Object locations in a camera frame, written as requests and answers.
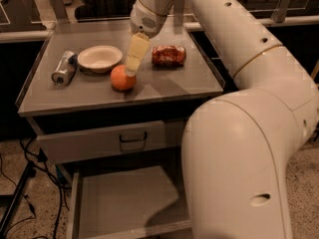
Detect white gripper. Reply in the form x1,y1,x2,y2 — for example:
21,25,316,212
125,0,166,77

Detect orange fruit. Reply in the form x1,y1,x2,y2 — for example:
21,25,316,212
111,65,137,91

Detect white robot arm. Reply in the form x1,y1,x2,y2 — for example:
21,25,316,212
131,0,318,239

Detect grey drawer cabinet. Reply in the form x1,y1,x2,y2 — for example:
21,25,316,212
15,17,225,166

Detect closed grey upper drawer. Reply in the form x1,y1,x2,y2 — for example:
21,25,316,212
35,119,186,165

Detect open grey lower drawer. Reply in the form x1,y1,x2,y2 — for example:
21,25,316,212
66,165,192,239

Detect red snack bag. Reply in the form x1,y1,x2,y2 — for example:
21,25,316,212
152,45,186,67

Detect white bowl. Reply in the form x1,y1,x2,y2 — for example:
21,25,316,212
78,46,123,74

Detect silver soda can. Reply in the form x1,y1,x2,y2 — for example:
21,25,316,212
51,51,78,87

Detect black tripod leg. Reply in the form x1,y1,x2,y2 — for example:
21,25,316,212
0,161,34,239

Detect black cables on floor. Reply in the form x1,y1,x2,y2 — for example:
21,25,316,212
0,137,72,239

